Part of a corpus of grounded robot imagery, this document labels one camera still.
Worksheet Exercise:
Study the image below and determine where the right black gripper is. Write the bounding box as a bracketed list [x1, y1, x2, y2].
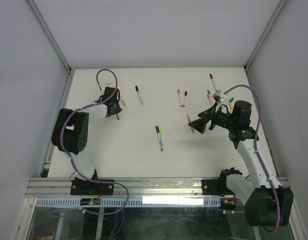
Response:
[188, 101, 236, 134]

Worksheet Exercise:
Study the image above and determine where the yellow marker pen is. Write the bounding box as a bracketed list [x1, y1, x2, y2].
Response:
[120, 97, 127, 108]

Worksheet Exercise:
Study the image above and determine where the brown cap marker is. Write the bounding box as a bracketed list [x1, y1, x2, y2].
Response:
[155, 126, 163, 151]

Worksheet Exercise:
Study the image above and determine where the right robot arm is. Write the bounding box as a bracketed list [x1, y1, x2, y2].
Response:
[188, 100, 294, 228]

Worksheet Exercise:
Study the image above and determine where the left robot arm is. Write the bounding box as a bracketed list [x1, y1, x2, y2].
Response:
[51, 87, 122, 194]

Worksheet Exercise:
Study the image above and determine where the grey pen on table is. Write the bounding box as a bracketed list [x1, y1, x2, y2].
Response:
[185, 113, 196, 134]

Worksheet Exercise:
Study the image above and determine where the pink cap marker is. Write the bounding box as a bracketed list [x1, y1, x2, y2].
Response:
[207, 94, 213, 107]

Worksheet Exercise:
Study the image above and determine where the black cap marker left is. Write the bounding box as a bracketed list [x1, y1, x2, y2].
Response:
[135, 85, 144, 106]

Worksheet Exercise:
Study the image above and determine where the small black cap marker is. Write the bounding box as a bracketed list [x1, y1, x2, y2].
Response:
[183, 91, 188, 107]

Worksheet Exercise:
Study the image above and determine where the purple cap marker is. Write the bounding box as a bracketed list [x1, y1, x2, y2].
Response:
[177, 89, 183, 108]

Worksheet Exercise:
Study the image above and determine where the light green cap marker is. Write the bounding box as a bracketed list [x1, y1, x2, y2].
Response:
[158, 126, 164, 147]

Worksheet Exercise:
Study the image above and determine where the dark red cap marker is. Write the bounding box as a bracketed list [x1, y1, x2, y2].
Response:
[209, 74, 218, 91]

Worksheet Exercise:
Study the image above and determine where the controller board with LEDs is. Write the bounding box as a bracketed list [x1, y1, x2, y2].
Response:
[80, 197, 102, 206]

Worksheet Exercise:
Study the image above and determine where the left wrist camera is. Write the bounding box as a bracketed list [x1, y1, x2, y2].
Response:
[99, 83, 111, 91]

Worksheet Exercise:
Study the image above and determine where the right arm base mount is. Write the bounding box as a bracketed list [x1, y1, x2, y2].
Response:
[201, 167, 242, 197]

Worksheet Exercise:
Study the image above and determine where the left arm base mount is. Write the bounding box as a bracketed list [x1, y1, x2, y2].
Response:
[70, 176, 114, 196]

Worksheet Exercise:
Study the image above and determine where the aluminium front rail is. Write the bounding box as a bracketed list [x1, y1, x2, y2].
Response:
[25, 176, 293, 200]

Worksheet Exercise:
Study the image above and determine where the slotted cable duct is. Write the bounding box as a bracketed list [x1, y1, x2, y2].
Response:
[36, 196, 221, 208]

